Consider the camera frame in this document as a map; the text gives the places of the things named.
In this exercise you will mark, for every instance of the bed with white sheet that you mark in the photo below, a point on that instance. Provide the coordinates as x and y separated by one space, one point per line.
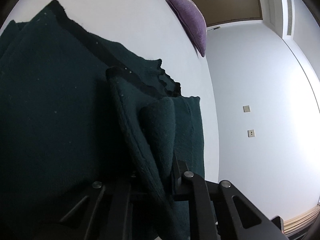
125 17

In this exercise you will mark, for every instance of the white air vent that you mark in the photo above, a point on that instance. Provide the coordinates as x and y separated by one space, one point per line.
289 16

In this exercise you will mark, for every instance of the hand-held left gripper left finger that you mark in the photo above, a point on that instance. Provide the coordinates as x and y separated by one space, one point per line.
117 205

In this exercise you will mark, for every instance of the brown door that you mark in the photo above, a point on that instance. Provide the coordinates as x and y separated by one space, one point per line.
232 7

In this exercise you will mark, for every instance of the beige wall socket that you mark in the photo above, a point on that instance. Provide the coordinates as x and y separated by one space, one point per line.
251 133
247 108

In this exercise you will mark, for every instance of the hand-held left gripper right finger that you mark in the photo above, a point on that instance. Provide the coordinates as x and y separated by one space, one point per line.
197 205

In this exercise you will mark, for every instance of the dark green sweater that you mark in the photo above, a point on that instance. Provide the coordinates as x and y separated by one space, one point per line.
55 105

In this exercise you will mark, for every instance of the purple pillow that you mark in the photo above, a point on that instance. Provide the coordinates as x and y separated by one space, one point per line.
192 20

